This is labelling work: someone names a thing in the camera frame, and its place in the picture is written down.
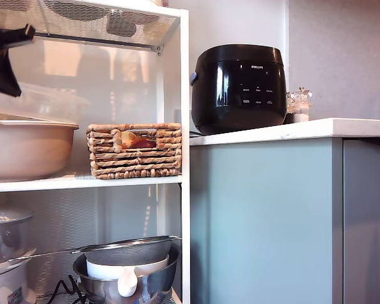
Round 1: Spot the clear plastic microwave lid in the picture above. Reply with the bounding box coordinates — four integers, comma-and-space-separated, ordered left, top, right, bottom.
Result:
0, 82, 92, 123

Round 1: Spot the steel pot with lid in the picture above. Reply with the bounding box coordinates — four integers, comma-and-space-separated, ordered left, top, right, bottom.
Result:
0, 210, 33, 265

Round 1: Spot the white metal shelf unit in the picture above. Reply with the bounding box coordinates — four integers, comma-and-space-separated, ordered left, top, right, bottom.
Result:
0, 0, 191, 304

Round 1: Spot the dark round pan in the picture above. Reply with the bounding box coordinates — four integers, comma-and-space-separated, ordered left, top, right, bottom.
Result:
44, 0, 110, 20

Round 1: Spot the large beige pot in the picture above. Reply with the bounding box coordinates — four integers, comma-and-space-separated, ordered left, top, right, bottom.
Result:
0, 117, 80, 183

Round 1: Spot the dark grey container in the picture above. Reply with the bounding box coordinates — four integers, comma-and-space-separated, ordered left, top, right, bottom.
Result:
106, 11, 137, 36

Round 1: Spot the yellowish round produce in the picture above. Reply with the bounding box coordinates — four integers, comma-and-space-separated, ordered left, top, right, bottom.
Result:
121, 130, 137, 148

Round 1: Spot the pale round container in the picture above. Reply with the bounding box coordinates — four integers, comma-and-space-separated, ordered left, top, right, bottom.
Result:
142, 18, 165, 41

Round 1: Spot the woven wicker basket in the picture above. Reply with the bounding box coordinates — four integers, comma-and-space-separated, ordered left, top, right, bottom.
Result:
86, 122, 182, 181

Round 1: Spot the white electric cooker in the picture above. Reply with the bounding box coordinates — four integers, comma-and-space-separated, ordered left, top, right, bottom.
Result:
0, 258, 32, 304

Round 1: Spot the metal mesh strainer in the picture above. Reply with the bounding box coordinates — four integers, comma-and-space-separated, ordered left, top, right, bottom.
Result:
6, 234, 182, 267

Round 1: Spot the black Philips rice cooker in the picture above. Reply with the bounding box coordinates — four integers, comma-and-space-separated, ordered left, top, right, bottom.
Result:
189, 44, 288, 136

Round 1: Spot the white plastic measuring jug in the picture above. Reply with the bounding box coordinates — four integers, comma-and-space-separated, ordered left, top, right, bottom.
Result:
86, 253, 170, 298

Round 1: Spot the steel mixing bowl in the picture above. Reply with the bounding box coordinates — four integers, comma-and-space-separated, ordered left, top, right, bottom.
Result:
72, 242, 182, 304

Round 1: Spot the clear pepper mill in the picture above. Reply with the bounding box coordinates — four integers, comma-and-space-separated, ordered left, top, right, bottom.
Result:
286, 91, 298, 124

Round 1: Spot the teal kitchen cabinet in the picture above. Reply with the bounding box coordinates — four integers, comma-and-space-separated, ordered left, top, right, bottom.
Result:
189, 137, 380, 304

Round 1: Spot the black power cable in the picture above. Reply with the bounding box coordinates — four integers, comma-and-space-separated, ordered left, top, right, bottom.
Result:
36, 274, 89, 304

